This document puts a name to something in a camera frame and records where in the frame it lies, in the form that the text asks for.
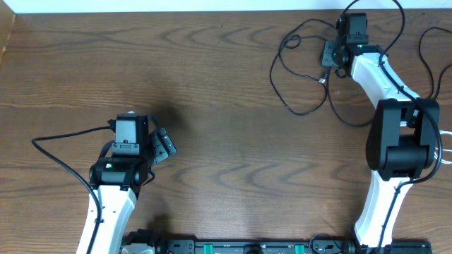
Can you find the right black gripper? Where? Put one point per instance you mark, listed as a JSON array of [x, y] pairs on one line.
[[330, 54]]

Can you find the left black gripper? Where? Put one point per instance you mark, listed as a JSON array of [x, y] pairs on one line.
[[163, 144]]

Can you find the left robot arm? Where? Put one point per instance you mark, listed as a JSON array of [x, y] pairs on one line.
[[124, 165]]

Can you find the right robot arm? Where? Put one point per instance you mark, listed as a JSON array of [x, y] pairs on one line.
[[401, 141]]

